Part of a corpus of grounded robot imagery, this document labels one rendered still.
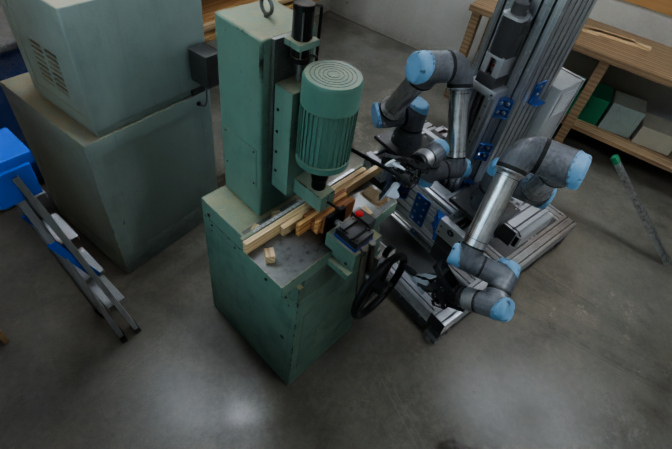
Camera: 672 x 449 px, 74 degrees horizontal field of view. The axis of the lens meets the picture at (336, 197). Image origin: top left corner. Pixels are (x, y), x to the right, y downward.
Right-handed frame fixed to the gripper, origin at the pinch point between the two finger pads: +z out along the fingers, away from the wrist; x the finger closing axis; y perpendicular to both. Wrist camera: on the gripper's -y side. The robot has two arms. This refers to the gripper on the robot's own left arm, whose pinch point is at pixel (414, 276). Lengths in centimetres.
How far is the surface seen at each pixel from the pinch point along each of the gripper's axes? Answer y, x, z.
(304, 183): -40, -14, 28
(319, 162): -51, -18, 11
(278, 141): -58, -18, 29
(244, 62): -85, -22, 27
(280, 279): -19.9, -40.0, 19.0
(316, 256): -19.4, -24.9, 18.2
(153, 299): 19, -54, 131
